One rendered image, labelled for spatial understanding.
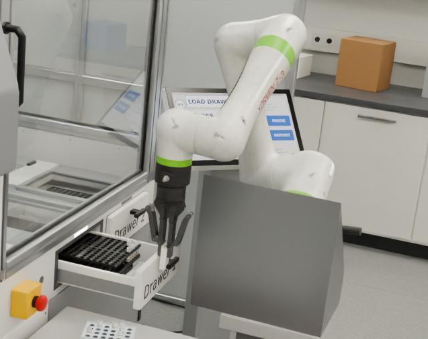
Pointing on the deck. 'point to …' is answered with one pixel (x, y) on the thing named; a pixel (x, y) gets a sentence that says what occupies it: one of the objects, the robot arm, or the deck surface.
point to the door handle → (18, 56)
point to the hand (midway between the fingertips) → (164, 256)
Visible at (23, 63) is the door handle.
